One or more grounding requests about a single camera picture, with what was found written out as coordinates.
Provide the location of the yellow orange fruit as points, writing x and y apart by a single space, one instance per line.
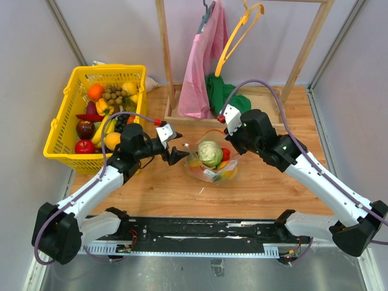
112 140

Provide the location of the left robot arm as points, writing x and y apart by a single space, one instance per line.
63 229

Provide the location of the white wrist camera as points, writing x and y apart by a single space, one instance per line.
231 118
164 129

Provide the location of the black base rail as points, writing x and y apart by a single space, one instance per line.
202 237

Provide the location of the yellow lemon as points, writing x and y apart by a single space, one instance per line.
130 88

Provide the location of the red chili pepper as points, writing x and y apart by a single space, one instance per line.
90 117

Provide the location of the green orange mango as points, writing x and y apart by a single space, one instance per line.
221 165

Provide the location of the green cabbage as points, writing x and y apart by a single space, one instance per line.
210 153

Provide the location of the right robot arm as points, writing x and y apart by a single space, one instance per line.
355 220

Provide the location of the green cloth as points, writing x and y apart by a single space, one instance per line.
218 92

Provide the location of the grey clothes hanger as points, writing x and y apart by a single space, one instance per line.
206 16

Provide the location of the pink shirt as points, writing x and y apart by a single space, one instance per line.
207 46

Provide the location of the clear zip top bag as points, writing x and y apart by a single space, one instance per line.
208 174

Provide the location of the yellow banana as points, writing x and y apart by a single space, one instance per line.
106 127

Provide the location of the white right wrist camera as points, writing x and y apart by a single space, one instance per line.
231 118

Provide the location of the purple eggplant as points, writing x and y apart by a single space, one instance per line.
91 108

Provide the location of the yellow clothes hanger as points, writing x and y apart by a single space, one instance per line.
247 21

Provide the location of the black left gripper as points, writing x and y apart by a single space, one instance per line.
174 156

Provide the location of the red bell pepper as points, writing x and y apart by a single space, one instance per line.
225 154

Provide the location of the dark red apple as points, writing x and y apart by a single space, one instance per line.
85 129

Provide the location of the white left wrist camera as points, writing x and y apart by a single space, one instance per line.
164 129

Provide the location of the yellow apple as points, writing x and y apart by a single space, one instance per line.
228 175

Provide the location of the bright red apple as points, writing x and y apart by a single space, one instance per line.
84 146

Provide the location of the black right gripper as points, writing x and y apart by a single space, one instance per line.
233 139

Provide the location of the yellow plastic basket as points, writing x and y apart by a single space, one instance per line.
61 141

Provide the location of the orange fruit lower middle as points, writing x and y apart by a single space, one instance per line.
131 119

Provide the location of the orange fruit top left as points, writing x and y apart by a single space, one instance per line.
95 92

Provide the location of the dark grape bunch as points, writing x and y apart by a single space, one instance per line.
121 122

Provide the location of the brown longan bunch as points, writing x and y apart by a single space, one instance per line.
114 95

